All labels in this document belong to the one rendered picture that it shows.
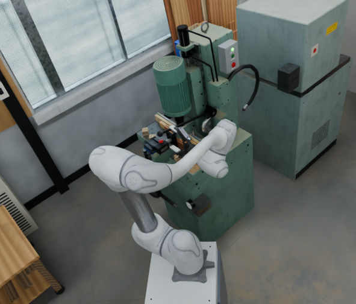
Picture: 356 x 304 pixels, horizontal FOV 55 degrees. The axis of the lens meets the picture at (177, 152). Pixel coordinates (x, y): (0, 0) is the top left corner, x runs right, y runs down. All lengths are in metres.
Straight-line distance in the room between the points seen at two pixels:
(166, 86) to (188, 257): 0.90
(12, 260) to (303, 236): 2.06
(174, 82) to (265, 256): 1.49
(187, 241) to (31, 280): 1.52
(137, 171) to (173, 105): 0.85
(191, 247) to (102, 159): 0.64
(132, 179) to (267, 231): 1.80
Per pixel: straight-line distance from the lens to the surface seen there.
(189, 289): 1.88
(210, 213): 2.52
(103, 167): 1.32
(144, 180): 1.21
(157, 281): 1.93
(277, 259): 2.73
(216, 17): 3.70
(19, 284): 2.93
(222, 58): 2.01
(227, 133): 1.67
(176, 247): 1.69
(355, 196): 3.16
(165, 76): 1.88
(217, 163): 1.70
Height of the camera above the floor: 2.37
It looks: 42 degrees down
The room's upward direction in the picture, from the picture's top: 13 degrees counter-clockwise
